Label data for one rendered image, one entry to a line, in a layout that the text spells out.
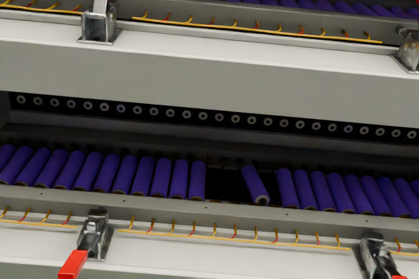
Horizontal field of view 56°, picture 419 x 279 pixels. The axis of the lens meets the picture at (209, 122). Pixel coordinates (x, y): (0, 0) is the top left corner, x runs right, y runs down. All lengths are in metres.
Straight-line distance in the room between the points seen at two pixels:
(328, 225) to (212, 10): 0.24
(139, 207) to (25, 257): 0.11
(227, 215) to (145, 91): 0.15
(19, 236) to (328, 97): 0.31
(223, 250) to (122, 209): 0.11
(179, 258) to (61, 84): 0.19
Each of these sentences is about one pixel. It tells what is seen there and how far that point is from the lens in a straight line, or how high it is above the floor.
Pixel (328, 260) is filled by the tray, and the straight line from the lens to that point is 0.42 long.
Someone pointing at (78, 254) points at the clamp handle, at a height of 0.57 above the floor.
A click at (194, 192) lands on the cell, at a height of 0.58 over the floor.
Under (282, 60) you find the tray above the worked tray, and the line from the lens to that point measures 0.33.
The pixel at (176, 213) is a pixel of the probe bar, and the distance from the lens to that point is 0.40.
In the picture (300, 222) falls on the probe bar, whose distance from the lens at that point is 0.42.
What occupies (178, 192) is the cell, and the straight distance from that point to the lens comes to 0.43.
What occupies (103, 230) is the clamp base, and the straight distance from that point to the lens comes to 0.39.
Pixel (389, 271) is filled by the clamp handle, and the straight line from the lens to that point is 0.40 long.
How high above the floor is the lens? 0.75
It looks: 13 degrees down
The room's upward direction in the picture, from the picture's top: 6 degrees clockwise
